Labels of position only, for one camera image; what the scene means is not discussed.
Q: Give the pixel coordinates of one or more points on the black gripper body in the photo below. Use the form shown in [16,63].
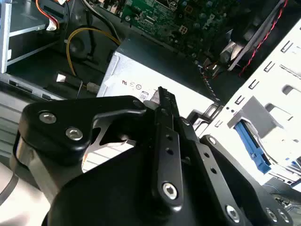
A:
[105,193]

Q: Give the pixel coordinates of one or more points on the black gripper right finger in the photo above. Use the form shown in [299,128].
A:
[211,162]

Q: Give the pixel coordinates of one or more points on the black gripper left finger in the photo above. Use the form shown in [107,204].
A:
[58,117]

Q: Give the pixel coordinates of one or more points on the hard disk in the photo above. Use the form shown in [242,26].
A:
[249,141]

